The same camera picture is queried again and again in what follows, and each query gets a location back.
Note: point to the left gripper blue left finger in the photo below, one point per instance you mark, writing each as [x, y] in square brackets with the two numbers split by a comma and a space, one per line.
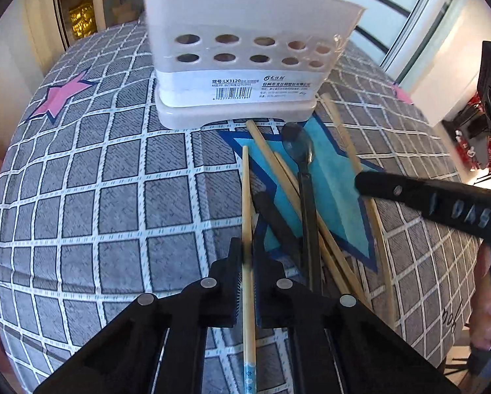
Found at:
[155, 345]

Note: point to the bamboo chopstick blue pattern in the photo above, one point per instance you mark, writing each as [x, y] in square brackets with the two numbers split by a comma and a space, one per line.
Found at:
[248, 311]

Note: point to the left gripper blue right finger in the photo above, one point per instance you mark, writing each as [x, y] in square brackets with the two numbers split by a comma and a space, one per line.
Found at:
[338, 345]

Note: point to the person's right hand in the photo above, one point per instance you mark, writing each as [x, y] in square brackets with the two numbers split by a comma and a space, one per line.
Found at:
[480, 319]

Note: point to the dark plastic spoon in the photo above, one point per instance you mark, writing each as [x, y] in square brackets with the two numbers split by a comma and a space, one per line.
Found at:
[299, 147]

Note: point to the slanted bamboo chopstick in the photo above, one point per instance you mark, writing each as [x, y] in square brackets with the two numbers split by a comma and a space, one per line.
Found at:
[310, 225]

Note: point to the white refrigerator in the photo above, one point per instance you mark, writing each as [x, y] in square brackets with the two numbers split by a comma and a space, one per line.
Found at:
[393, 33]

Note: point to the grey checkered star tablecloth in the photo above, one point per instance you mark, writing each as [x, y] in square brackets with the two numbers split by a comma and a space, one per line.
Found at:
[103, 203]

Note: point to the white plastic utensil holder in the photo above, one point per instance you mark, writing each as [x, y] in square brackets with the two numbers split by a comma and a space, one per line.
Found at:
[218, 60]

